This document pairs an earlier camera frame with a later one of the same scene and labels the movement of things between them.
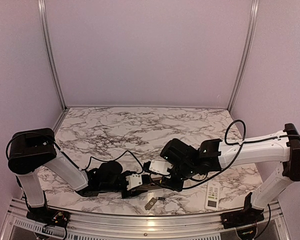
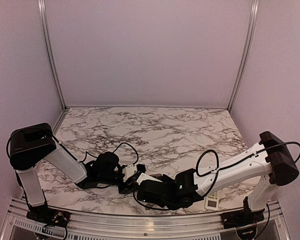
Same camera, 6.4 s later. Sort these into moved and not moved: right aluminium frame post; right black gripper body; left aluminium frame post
Moved: right black gripper body
Not moved: left aluminium frame post; right aluminium frame post
